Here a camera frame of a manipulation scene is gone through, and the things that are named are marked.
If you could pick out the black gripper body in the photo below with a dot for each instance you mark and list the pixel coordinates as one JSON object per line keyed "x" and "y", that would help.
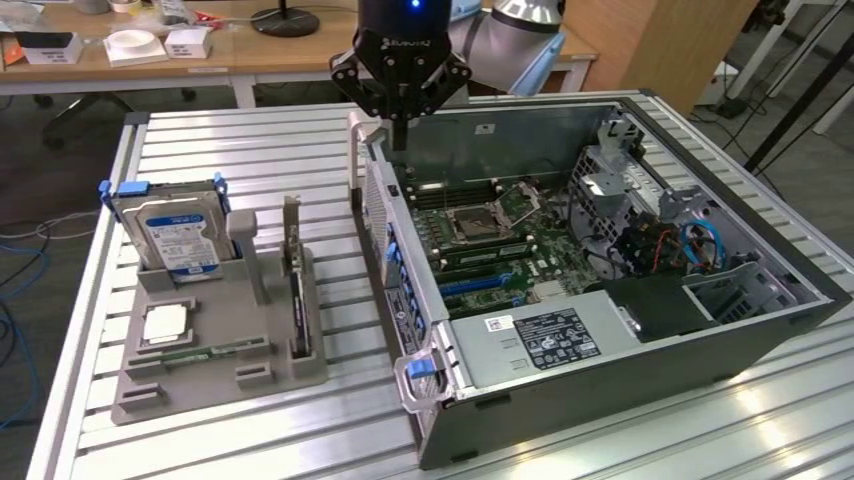
{"x": 403, "y": 45}

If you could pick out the graphics card with metal bracket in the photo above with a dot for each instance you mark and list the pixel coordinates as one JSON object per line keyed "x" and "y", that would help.
{"x": 299, "y": 310}

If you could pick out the wooden desk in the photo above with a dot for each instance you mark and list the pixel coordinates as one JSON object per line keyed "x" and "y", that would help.
{"x": 301, "y": 55}

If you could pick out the black round lamp base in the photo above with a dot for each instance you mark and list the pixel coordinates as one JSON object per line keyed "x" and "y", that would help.
{"x": 283, "y": 25}

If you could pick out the black RAM slot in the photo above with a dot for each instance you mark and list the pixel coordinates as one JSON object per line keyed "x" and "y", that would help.
{"x": 455, "y": 190}
{"x": 454, "y": 184}
{"x": 457, "y": 197}

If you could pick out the thin metal locking lever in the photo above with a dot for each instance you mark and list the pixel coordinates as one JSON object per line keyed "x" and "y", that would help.
{"x": 445, "y": 197}

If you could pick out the metal socket cover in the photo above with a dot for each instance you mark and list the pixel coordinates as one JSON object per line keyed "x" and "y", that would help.
{"x": 523, "y": 187}

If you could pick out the small red item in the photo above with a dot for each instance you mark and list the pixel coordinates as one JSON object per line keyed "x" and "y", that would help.
{"x": 210, "y": 20}

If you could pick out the small white box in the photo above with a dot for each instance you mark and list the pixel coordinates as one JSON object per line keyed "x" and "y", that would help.
{"x": 187, "y": 47}

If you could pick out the perforated metal disk bay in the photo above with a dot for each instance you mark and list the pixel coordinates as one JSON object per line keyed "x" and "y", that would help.
{"x": 601, "y": 185}

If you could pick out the clear plastic bag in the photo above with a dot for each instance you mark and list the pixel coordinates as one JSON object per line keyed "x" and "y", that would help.
{"x": 174, "y": 12}

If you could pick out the white square tape holder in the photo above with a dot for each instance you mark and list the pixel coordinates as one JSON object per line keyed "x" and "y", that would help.
{"x": 136, "y": 50}

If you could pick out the wooden cabinet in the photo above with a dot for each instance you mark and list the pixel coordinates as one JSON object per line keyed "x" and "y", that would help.
{"x": 667, "y": 50}

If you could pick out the green RAM stick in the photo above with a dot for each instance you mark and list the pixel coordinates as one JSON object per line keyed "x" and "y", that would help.
{"x": 194, "y": 354}
{"x": 483, "y": 257}

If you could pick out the green motherboard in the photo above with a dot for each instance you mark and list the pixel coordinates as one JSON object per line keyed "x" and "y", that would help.
{"x": 554, "y": 250}

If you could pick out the hard disk with blue carrier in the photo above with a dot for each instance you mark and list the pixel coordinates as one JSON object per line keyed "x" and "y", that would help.
{"x": 176, "y": 240}

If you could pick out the grey cup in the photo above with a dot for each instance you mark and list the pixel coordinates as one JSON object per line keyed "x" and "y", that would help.
{"x": 90, "y": 6}

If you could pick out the black power adapter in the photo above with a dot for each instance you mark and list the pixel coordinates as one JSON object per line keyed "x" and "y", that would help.
{"x": 734, "y": 109}

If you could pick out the black office chair base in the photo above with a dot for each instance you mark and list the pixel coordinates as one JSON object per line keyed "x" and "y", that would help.
{"x": 67, "y": 120}

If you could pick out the silver chipset heatsink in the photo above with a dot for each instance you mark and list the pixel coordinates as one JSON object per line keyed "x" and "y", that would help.
{"x": 550, "y": 291}

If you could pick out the white box with black lid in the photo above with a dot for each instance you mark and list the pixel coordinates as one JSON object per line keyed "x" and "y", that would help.
{"x": 50, "y": 55}

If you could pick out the grey parts rack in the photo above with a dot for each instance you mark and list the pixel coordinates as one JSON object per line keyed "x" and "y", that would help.
{"x": 220, "y": 310}

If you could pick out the loose white papers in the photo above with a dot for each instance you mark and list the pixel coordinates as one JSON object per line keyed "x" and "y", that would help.
{"x": 20, "y": 20}

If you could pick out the orange box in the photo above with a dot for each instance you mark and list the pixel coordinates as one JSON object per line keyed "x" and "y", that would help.
{"x": 10, "y": 52}

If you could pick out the grey power supply unit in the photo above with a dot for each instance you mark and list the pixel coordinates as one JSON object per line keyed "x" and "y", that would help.
{"x": 534, "y": 340}

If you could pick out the black slanted pole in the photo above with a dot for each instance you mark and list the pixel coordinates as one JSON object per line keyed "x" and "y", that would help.
{"x": 802, "y": 100}

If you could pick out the silver CPU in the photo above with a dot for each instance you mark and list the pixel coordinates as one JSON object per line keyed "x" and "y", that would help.
{"x": 166, "y": 325}

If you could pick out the grey metal disk bay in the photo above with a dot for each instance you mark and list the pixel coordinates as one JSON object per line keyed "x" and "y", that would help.
{"x": 754, "y": 295}

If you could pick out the open black PC case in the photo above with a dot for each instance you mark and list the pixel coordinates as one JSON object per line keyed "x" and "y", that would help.
{"x": 601, "y": 400}

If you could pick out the white desk frame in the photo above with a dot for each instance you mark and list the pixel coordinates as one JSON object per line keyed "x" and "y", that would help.
{"x": 766, "y": 47}

